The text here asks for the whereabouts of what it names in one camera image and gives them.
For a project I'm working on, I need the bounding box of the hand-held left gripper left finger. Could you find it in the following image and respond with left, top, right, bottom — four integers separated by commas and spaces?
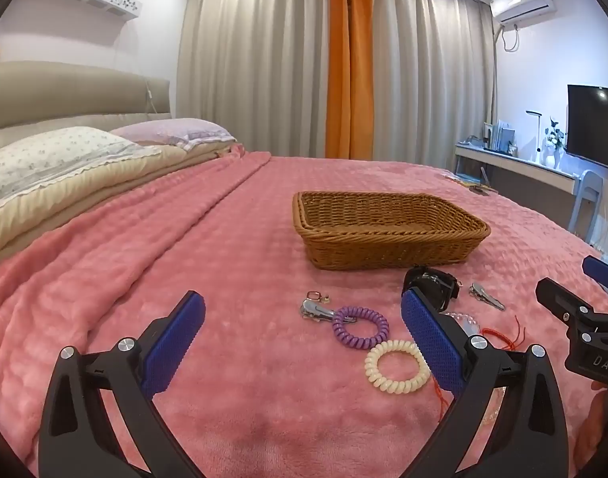
37, 290, 208, 478

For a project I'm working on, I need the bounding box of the beige padded headboard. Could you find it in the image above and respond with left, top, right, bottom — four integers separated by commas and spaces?
0, 60, 171, 135

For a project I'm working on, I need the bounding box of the white air conditioner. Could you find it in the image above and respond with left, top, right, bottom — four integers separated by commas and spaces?
489, 0, 555, 23

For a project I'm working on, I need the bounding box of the silver hair clip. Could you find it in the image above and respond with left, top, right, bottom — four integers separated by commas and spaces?
468, 281, 506, 311

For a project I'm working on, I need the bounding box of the white flower vase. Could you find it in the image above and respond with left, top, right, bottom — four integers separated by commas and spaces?
543, 117, 566, 167

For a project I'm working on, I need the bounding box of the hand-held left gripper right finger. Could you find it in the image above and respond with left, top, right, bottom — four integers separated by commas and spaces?
400, 289, 571, 478

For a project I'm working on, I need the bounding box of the person's right hand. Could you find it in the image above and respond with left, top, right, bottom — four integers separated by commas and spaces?
585, 381, 608, 459

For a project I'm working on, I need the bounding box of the pink fleece blanket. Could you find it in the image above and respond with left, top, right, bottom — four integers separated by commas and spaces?
0, 152, 608, 478

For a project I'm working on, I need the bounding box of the silver clip keychain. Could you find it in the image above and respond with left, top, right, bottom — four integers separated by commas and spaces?
298, 291, 342, 320

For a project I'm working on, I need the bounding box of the grey curtain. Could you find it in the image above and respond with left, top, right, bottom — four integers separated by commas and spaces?
371, 0, 496, 165
177, 0, 329, 157

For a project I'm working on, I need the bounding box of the white desk lamp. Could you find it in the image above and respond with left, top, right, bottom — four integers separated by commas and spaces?
526, 110, 544, 163

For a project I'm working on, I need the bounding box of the white floral pillow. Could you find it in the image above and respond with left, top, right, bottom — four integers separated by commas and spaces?
0, 126, 150, 210

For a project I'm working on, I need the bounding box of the pale blue chair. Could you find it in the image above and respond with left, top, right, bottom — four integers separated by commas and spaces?
568, 169, 606, 240

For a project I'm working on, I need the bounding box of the beige folded quilt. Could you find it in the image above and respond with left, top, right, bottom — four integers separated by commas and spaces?
0, 142, 245, 260

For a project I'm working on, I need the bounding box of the purple spiral hair tie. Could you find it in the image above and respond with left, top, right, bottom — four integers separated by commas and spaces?
332, 306, 390, 349

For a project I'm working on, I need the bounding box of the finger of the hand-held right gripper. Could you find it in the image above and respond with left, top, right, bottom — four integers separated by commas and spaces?
582, 255, 608, 306
535, 277, 604, 328

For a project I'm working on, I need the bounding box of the white grey desk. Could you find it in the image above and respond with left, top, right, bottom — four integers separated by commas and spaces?
453, 140, 584, 232

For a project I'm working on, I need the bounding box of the cream spiral hair tie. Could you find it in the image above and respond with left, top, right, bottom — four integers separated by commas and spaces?
365, 339, 429, 388

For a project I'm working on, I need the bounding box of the lilac pillow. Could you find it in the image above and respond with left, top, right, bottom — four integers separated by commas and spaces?
110, 118, 235, 153

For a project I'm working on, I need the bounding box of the black flat television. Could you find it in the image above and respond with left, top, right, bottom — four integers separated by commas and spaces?
567, 84, 608, 174

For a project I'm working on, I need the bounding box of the row of books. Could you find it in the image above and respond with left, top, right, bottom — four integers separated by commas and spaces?
483, 119, 518, 153

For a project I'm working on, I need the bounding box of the brown wicker basket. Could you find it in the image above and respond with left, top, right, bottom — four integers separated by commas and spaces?
292, 190, 491, 270

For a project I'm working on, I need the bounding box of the black wristwatch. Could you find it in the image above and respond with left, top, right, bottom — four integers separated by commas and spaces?
402, 265, 460, 312

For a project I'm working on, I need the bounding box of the orange curtain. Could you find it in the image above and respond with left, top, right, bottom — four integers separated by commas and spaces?
325, 0, 375, 159

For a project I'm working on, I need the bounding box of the red string bracelet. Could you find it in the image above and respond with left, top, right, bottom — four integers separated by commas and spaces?
431, 315, 529, 421

